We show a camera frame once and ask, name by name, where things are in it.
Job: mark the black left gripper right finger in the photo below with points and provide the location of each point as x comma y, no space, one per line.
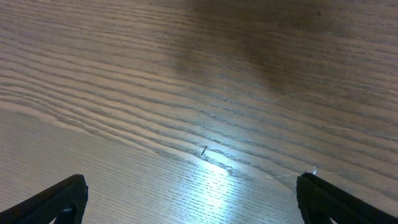
320,202

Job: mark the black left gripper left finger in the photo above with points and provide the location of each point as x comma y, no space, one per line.
64,202

